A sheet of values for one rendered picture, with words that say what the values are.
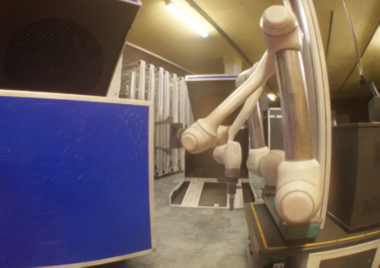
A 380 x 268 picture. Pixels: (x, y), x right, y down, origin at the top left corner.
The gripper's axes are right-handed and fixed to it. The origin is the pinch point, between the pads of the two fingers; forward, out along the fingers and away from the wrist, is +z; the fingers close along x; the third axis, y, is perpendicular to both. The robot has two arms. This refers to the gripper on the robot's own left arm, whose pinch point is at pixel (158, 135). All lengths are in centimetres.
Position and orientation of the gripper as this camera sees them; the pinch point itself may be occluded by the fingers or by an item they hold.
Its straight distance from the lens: 114.7
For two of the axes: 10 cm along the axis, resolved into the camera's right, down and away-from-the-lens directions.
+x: 0.0, 10.0, -0.5
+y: -4.2, -0.5, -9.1
